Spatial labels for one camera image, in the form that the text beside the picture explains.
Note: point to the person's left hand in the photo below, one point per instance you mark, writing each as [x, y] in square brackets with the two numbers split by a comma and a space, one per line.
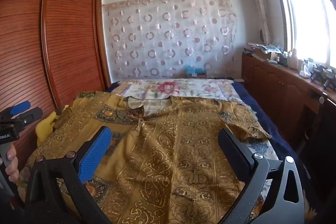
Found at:
[11, 165]

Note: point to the golden patterned shirt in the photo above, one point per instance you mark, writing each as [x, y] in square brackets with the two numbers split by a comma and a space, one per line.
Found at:
[170, 150]

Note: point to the pale plastic bottle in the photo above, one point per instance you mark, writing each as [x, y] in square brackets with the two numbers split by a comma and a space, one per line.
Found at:
[292, 60]

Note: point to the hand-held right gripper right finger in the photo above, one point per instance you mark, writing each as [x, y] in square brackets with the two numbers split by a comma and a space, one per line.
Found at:
[232, 154]

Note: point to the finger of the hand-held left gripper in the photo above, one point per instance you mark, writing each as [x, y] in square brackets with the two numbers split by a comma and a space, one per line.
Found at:
[31, 114]
[20, 107]

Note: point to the pink floral blanket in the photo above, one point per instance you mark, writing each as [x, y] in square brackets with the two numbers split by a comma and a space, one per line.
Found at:
[168, 88]

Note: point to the blue floral white cloth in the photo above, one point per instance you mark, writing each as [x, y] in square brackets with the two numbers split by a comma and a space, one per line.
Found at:
[258, 148]

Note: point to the pile of clutter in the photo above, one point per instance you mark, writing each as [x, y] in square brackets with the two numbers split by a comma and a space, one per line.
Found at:
[262, 50]

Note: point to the white tissue holder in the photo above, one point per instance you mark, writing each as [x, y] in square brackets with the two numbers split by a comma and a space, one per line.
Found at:
[304, 73]

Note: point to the navy bed sheet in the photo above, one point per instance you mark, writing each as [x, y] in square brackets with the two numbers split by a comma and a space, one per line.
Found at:
[252, 103]

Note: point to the black hand-held device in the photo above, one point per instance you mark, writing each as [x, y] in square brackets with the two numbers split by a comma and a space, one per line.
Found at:
[316, 73]
[329, 79]

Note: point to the window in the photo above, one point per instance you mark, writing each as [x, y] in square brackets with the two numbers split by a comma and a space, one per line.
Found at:
[309, 8]

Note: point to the yellow plush toy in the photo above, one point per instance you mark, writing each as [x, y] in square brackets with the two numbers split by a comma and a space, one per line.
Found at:
[44, 128]

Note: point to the low wooden cabinet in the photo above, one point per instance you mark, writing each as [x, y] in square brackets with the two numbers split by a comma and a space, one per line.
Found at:
[273, 87]

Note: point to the wooden slatted wardrobe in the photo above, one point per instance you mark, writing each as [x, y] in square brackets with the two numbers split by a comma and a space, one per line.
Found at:
[52, 43]

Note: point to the circle-patterned sheer curtain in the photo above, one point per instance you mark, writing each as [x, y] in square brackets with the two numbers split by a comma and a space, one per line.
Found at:
[168, 37]

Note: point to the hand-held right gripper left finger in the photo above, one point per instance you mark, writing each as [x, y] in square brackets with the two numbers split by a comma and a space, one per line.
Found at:
[94, 154]

